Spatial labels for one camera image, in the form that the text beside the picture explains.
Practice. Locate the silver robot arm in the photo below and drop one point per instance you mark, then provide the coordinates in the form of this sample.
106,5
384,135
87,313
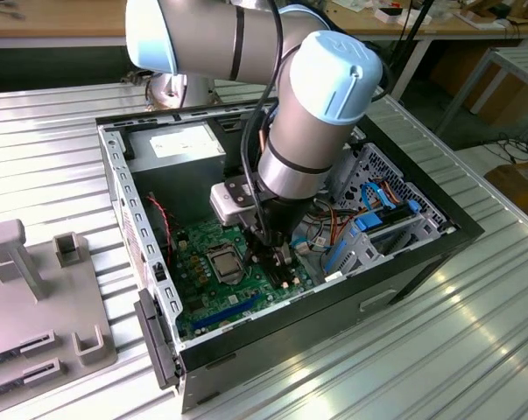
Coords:
316,109

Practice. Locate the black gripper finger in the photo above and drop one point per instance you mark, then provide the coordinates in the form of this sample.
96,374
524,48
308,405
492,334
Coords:
283,256
255,251

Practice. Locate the grey parts rack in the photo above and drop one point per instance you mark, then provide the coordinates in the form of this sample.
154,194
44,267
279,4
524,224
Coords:
49,306

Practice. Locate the silver CPU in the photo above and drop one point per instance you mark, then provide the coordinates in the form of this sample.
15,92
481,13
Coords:
225,268

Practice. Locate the blue plastic drive bracket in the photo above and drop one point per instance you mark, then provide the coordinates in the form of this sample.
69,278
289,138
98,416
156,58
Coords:
368,222

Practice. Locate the grey hard disk cage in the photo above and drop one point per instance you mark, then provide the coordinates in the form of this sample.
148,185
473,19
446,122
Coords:
377,251

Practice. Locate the blue cage latch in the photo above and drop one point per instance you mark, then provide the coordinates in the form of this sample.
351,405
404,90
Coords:
412,207

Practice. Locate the blue plastic rail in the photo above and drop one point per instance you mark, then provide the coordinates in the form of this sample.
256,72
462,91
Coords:
334,259

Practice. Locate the black PC case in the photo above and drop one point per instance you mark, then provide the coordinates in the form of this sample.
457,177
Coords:
298,324

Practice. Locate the blue expansion slot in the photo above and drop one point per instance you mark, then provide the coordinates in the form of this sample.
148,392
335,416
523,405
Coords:
223,314

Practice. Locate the black tripod stand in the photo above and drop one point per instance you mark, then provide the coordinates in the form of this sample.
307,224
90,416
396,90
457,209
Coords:
410,35

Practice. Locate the green motherboard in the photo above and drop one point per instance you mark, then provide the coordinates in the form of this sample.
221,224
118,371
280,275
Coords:
235,302

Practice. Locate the long wooden desk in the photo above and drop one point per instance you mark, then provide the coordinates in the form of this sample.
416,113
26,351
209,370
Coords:
62,19

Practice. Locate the brown cardboard box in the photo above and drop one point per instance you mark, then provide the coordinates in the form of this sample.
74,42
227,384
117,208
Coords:
517,188
508,100

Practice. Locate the metal locking lever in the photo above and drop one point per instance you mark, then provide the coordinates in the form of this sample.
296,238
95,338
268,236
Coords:
241,273

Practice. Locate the grey metal slat table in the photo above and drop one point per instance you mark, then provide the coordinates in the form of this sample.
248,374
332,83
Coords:
524,61

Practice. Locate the grey power supply unit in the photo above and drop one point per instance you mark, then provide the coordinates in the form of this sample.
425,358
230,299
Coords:
176,188

